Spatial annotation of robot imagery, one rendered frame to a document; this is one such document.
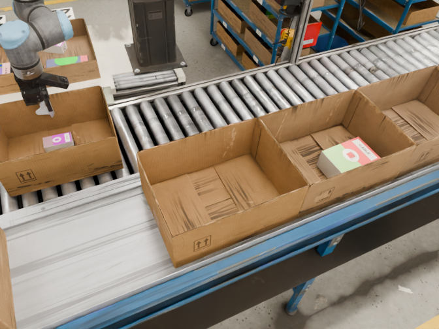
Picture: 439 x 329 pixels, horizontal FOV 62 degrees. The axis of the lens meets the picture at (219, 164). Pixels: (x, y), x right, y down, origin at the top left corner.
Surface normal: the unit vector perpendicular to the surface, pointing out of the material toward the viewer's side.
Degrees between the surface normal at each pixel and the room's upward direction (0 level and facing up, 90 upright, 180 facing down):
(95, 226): 0
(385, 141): 89
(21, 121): 90
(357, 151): 0
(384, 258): 0
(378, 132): 90
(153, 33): 90
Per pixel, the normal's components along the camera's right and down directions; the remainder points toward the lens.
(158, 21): 0.34, 0.73
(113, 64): 0.05, -0.65
